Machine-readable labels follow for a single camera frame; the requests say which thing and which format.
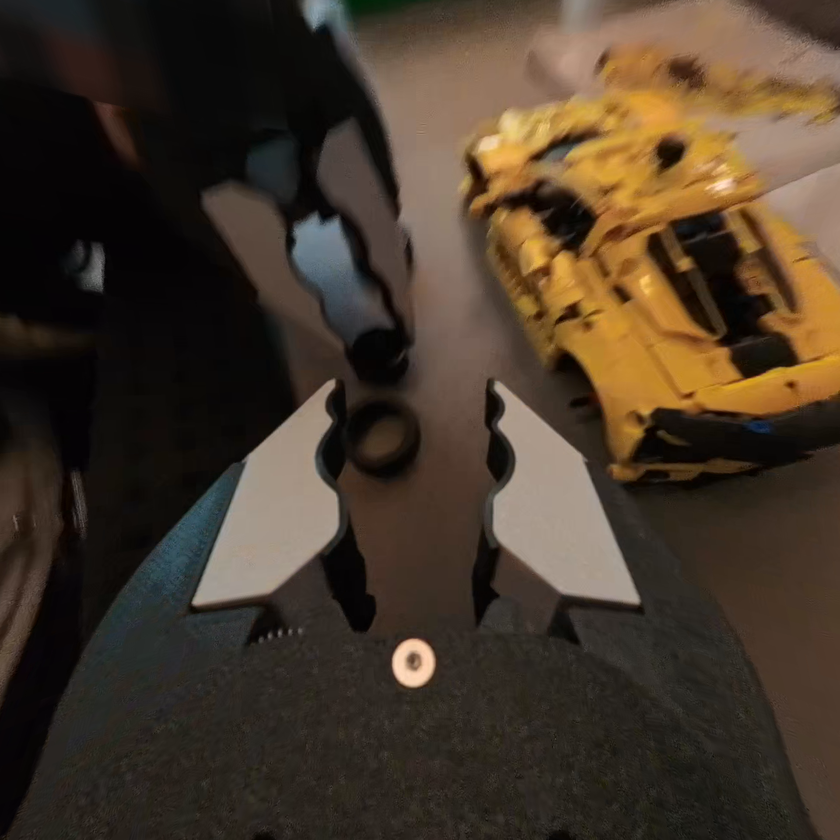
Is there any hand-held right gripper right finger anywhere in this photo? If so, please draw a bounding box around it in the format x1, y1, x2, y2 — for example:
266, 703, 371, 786
471, 378, 644, 634

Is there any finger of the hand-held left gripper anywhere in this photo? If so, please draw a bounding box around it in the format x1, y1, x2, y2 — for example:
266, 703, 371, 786
202, 182, 357, 360
317, 117, 416, 343

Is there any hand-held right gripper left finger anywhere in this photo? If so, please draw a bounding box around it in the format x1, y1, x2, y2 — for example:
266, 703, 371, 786
189, 378, 378, 634

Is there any black toy car tyre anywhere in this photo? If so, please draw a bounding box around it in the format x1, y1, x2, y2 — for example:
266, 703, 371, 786
343, 398, 421, 478

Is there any black ridged toy part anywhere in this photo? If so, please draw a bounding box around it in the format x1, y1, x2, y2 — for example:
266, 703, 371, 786
350, 327, 412, 383

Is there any yellow toy brick car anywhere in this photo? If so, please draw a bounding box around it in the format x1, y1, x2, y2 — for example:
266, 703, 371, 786
458, 45, 840, 484

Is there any grey desk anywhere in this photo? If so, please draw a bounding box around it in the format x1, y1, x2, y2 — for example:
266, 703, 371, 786
282, 0, 840, 840

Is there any brown fleece-lined jacket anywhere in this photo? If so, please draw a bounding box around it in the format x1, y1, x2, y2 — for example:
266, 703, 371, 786
0, 236, 106, 460

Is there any large car print booklet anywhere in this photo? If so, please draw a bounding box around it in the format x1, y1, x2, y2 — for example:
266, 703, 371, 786
528, 13, 840, 198

